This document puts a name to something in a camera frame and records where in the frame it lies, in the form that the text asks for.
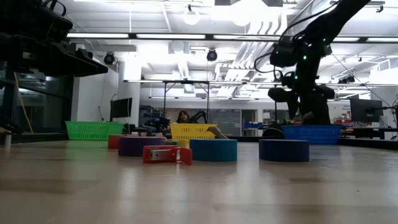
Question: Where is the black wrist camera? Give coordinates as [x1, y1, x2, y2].
[269, 39, 300, 68]
[30, 0, 74, 43]

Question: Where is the person's forearm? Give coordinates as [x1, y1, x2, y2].
[206, 125, 229, 140]

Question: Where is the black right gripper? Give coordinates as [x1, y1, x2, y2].
[267, 84, 336, 126]

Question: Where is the green plastic basket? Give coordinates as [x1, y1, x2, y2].
[65, 121, 125, 141]

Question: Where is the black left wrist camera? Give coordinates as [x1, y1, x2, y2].
[30, 0, 74, 43]

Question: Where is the background blue bin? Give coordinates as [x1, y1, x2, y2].
[243, 121, 264, 130]

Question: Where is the round white ceiling lamp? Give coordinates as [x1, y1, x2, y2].
[182, 4, 201, 26]

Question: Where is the black office chair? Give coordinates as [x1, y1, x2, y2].
[262, 126, 284, 139]

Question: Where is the yellow plastic basket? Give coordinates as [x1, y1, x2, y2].
[169, 123, 218, 143]

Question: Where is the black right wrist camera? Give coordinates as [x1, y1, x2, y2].
[269, 39, 300, 68]

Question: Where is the hanging yellow cable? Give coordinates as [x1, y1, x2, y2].
[13, 72, 34, 134]

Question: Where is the black station frame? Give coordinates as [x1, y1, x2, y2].
[162, 80, 211, 125]

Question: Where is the light blue tape roll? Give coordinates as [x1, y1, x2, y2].
[189, 138, 238, 163]

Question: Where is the red mini stapler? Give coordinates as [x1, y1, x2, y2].
[107, 134, 126, 150]
[142, 145, 193, 166]

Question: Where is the blue plastic basket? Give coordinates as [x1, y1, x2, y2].
[281, 124, 342, 146]

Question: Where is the black computer monitor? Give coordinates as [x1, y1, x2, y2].
[109, 97, 133, 123]
[349, 98, 384, 123]

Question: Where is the small white cylinder stub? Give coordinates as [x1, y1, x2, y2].
[2, 129, 12, 148]

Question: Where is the overhead light bar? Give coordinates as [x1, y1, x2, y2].
[65, 32, 398, 44]

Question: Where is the purple tape roll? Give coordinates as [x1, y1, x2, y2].
[118, 136, 165, 157]

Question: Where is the black aluminium table frame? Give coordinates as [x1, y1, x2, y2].
[0, 132, 398, 151]

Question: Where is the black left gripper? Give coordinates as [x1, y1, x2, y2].
[0, 34, 109, 78]

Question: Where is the person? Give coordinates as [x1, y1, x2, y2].
[175, 110, 192, 124]

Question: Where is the black spotlight cluster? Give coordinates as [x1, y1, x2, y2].
[337, 75, 356, 85]

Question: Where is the dark blue tape roll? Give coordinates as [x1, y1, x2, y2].
[258, 139, 310, 163]

